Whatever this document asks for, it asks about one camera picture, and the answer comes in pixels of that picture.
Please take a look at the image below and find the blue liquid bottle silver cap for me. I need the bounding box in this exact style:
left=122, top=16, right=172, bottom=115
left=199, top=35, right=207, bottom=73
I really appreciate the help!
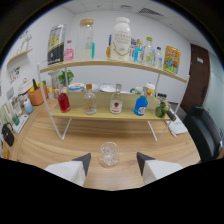
left=133, top=86, right=149, bottom=117

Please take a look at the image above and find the small clear bottle orange cap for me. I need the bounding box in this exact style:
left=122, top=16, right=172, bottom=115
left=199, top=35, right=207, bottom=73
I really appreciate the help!
left=83, top=83, right=98, bottom=116

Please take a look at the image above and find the glass cup with ice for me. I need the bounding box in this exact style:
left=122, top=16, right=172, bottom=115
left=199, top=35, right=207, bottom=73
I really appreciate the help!
left=97, top=141, right=120, bottom=168

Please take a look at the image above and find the green cup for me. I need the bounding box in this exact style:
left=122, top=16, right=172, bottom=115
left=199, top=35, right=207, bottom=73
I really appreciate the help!
left=12, top=113, right=21, bottom=126

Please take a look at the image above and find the white cup red lid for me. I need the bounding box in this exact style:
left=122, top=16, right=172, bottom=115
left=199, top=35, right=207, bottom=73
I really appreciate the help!
left=145, top=82, right=156, bottom=98

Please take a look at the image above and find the black armchair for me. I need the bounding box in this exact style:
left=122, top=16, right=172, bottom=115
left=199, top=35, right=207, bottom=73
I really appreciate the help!
left=183, top=105, right=224, bottom=164

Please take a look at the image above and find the glass of green limes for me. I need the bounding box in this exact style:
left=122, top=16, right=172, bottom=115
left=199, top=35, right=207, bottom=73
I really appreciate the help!
left=154, top=97, right=170, bottom=119

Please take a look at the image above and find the white kitchen scale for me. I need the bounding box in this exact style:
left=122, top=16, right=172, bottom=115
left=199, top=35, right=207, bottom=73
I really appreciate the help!
left=11, top=114, right=30, bottom=134

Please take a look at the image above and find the red liquid glass bottle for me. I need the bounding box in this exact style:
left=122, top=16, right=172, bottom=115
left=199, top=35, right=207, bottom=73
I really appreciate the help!
left=57, top=87, right=72, bottom=114

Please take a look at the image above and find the two-tier wooden shelf rack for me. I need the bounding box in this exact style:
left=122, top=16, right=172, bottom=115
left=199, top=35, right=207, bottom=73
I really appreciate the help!
left=36, top=59, right=190, bottom=143

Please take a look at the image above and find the white and blue small bottle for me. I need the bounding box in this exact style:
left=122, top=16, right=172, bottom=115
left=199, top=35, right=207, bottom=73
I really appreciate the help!
left=23, top=98, right=34, bottom=115

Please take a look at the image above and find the clear bottle red label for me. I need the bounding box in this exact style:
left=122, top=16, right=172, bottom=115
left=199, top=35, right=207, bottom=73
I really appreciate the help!
left=109, top=83, right=124, bottom=115

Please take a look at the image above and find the orange storage basket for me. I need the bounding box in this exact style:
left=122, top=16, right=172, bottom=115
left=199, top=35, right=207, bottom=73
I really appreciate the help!
left=27, top=84, right=49, bottom=107

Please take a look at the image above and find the green mug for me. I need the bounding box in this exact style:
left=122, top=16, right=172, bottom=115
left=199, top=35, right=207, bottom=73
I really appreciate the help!
left=130, top=86, right=145, bottom=96

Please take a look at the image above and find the plain white bowl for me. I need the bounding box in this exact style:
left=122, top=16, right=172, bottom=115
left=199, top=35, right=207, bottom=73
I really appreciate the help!
left=99, top=83, right=117, bottom=93

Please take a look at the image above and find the green potted plant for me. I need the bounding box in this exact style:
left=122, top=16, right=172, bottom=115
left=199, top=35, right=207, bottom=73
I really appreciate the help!
left=58, top=69, right=75, bottom=86

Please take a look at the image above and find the white pot with lid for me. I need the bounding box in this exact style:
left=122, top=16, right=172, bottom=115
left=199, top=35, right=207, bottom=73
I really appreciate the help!
left=18, top=78, right=34, bottom=96

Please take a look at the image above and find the brown door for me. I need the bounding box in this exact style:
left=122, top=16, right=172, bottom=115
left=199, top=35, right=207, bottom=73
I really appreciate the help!
left=180, top=43, right=212, bottom=114

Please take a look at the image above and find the clear bottle blue cap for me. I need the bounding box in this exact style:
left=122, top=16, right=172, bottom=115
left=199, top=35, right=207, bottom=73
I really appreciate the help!
left=154, top=46, right=164, bottom=69

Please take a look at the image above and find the yellow orange drink can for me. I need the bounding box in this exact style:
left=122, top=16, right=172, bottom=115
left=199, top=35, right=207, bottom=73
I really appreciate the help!
left=162, top=45, right=181, bottom=75

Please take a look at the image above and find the clear bottle green cap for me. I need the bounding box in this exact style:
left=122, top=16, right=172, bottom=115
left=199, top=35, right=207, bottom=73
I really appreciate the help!
left=143, top=36, right=156, bottom=67

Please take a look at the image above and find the pink liquid bottle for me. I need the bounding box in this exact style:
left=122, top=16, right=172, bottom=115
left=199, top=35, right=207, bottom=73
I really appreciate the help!
left=63, top=39, right=75, bottom=63

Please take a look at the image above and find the black and yellow tall can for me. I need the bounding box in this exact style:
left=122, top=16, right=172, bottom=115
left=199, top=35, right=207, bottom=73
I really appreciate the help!
left=46, top=23, right=68, bottom=66

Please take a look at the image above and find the round orange liquor bottle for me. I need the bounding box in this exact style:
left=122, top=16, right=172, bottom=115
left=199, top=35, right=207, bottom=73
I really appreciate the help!
left=105, top=34, right=113, bottom=60

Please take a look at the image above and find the white milk bottle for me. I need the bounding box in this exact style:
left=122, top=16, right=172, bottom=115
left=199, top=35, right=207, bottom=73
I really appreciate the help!
left=109, top=16, right=132, bottom=62

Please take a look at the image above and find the ceiling air vent grille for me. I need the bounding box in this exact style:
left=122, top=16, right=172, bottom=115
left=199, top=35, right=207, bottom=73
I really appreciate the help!
left=138, top=7, right=164, bottom=18

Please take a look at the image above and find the dark handled muddler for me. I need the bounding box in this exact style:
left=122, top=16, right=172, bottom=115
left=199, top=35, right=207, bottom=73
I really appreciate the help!
left=166, top=109, right=178, bottom=122

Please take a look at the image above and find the wall sticker cluster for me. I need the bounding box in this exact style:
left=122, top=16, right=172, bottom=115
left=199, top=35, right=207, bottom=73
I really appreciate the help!
left=9, top=65, right=22, bottom=84

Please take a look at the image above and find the wooden wall shelf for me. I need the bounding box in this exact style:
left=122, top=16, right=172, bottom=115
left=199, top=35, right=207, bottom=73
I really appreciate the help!
left=7, top=48, right=34, bottom=66

